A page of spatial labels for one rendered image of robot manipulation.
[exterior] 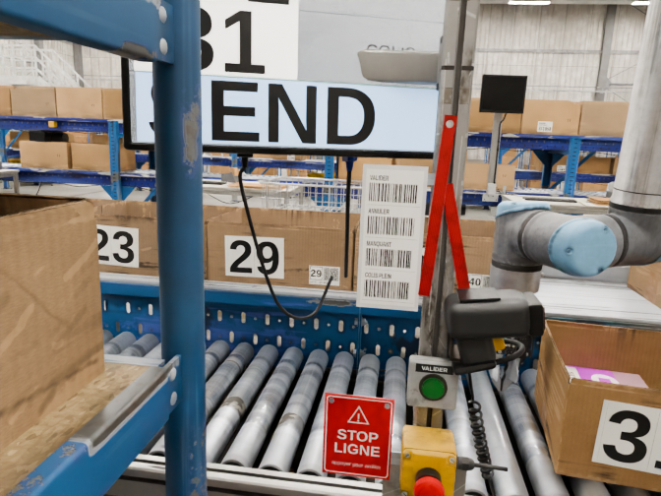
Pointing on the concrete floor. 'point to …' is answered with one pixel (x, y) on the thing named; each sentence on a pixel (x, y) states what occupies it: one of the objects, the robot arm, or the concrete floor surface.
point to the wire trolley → (308, 194)
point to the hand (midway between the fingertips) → (501, 383)
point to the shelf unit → (193, 425)
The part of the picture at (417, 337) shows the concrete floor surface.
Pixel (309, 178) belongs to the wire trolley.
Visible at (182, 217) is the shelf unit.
